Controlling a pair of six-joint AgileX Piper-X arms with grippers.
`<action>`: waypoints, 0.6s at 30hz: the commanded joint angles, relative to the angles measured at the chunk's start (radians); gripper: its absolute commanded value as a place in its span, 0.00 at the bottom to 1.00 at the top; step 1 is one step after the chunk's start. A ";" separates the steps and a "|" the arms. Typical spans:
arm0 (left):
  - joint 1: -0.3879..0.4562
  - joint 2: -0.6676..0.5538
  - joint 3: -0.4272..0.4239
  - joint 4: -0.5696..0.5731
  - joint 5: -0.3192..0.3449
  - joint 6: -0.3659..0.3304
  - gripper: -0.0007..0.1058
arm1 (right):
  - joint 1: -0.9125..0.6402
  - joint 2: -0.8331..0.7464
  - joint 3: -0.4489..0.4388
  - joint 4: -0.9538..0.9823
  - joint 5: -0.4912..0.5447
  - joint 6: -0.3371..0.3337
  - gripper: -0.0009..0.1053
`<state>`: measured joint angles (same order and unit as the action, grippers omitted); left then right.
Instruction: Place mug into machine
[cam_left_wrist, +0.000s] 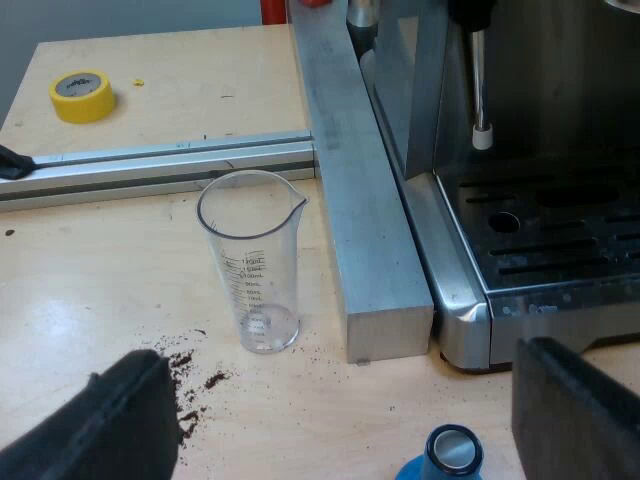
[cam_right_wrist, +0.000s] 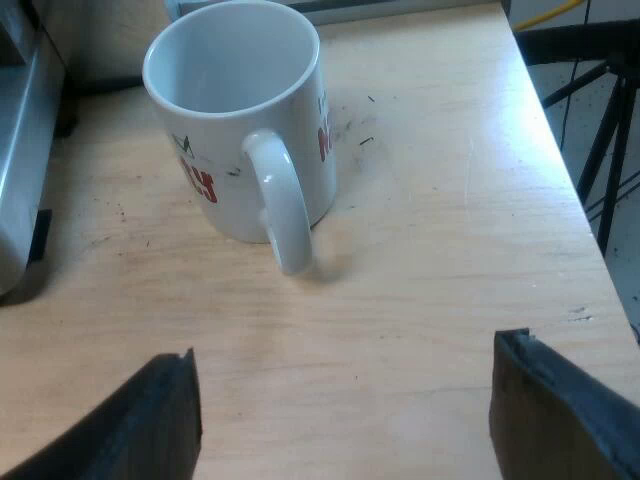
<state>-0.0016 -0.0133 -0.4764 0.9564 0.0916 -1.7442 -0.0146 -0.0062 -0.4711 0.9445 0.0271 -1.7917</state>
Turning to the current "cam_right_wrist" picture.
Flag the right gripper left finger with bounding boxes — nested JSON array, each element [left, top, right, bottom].
[[0, 347, 204, 480]]

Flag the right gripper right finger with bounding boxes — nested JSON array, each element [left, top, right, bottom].
[[488, 327, 640, 480]]

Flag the steel espresso machine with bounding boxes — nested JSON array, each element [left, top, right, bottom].
[[0, 0, 81, 297]]

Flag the white mug with red and black print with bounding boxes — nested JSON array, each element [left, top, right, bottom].
[[142, 12, 337, 277]]

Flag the black tripod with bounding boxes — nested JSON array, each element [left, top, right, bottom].
[[514, 20, 640, 257]]

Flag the yellow cable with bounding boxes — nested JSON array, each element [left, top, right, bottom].
[[514, 0, 575, 31]]

